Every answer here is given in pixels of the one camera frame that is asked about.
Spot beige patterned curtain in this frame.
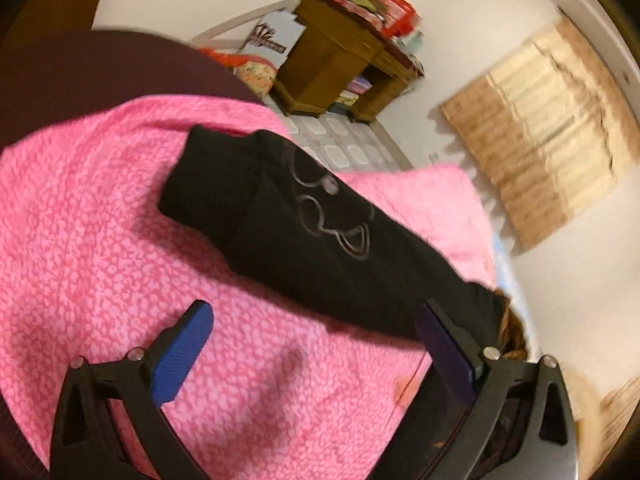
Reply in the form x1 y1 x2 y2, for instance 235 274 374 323
440 10 640 253

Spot brown braided cord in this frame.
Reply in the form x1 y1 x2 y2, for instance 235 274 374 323
492 290 531 363

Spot red box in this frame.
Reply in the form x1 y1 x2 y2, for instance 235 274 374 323
382 0 418 36

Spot orange red bag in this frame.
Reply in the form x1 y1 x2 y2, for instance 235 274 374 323
197 46 241 73

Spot white printed box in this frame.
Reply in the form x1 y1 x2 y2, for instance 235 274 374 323
237 10 307 68

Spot dark maroon cloth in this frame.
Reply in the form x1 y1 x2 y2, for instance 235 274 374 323
0 30 266 151

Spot light wooden board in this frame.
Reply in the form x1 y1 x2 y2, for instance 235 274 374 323
597 375 640 456

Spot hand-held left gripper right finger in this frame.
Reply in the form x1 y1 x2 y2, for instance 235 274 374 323
367 300 581 480

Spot wooden desk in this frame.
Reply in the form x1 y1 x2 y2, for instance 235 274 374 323
272 0 426 123

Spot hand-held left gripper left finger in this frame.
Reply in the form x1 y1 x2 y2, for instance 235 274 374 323
49 300 215 480

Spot stack of books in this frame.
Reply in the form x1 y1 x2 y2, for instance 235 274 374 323
330 77 373 108

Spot black printed sweatshirt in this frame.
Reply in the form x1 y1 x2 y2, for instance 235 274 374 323
157 125 513 356

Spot red items on desk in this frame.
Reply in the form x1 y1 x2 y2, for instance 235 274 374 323
307 0 426 61

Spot pink speckled blanket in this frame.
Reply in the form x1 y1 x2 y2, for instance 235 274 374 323
0 95 498 480

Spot floral box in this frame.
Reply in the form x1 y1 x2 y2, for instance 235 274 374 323
232 57 278 96

